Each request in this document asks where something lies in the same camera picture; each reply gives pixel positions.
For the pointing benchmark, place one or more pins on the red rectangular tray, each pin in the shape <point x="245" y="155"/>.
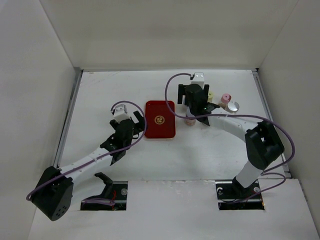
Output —
<point x="160" y="120"/>

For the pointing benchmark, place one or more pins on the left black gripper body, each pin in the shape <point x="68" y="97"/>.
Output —
<point x="135" y="130"/>

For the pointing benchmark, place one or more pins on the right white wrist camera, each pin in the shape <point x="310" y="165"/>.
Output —
<point x="198" y="78"/>

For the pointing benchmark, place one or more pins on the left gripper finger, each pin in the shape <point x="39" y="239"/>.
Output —
<point x="113" y="123"/>
<point x="140" y="124"/>

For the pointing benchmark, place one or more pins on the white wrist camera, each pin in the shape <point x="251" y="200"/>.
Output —
<point x="198" y="78"/>
<point x="120" y="113"/>

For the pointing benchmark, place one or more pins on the pink-lid spice bottle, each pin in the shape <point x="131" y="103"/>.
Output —
<point x="224" y="100"/>

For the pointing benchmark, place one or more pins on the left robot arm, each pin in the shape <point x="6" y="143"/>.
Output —
<point x="53" y="194"/>

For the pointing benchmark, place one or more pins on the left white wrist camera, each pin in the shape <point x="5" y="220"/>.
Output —
<point x="120" y="113"/>

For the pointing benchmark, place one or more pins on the silver-lid shaker jar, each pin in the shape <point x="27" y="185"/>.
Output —
<point x="233" y="107"/>

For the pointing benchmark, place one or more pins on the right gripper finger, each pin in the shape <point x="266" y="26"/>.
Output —
<point x="206" y="88"/>
<point x="180" y="94"/>

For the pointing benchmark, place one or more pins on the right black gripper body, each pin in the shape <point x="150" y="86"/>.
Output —
<point x="192" y="108"/>

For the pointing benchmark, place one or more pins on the yellow-lid spice bottle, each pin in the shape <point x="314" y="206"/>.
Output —
<point x="210" y="96"/>

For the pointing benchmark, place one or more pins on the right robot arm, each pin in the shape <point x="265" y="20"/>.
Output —
<point x="262" y="142"/>

